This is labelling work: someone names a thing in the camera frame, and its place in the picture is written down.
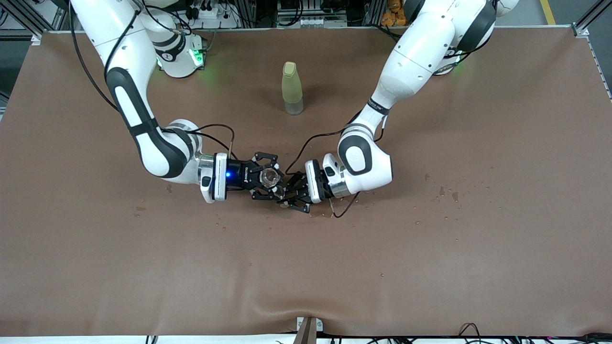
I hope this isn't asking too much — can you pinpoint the yellow-green frosted bottle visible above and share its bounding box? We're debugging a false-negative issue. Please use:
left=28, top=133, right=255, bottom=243
left=281, top=61, right=305, bottom=116

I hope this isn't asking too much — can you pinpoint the aluminium frame post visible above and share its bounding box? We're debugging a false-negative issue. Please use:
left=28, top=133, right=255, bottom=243
left=0, top=0, right=72, bottom=44
left=571, top=0, right=612, bottom=38

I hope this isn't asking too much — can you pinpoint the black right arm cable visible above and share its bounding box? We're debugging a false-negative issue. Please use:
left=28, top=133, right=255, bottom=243
left=69, top=0, right=238, bottom=161

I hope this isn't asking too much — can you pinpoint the metal table clamp bracket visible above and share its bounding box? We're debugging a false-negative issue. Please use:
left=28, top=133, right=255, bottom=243
left=293, top=316, right=324, bottom=344

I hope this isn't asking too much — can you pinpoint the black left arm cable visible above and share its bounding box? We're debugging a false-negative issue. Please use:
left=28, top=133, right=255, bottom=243
left=285, top=110, right=388, bottom=219

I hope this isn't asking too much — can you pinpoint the orange snack bag pile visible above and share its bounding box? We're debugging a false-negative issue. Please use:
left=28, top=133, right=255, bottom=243
left=381, top=0, right=407, bottom=27

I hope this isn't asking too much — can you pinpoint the small clear glass cup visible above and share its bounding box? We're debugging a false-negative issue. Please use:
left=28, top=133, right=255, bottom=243
left=259, top=167, right=282, bottom=188

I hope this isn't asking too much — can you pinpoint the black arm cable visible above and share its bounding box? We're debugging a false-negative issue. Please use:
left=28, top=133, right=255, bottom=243
left=69, top=0, right=238, bottom=161
left=285, top=110, right=388, bottom=219

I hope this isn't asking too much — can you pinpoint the white power strip with plugs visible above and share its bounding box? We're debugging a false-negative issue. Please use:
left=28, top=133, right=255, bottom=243
left=189, top=2, right=240, bottom=30

